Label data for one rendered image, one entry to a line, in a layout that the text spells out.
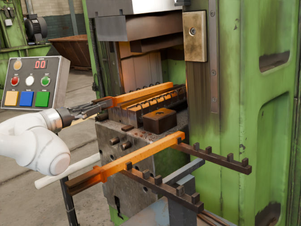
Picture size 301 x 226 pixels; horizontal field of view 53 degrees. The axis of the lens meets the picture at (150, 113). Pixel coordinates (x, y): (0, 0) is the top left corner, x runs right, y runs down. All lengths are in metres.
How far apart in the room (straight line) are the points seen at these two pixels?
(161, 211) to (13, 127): 0.56
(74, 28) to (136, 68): 9.33
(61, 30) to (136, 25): 9.39
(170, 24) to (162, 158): 0.57
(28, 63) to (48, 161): 0.91
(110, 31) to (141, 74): 0.41
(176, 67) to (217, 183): 0.70
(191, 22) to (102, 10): 0.37
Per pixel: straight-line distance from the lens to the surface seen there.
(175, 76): 1.68
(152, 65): 1.62
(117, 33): 1.21
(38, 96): 1.59
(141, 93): 1.32
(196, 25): 1.09
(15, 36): 6.15
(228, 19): 1.05
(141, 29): 1.21
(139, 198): 1.33
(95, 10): 1.31
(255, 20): 1.08
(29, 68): 1.68
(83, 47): 7.77
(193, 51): 1.11
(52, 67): 1.59
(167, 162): 1.21
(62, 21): 10.60
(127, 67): 1.51
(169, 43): 1.39
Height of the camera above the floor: 1.38
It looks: 19 degrees down
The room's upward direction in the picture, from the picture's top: 5 degrees counter-clockwise
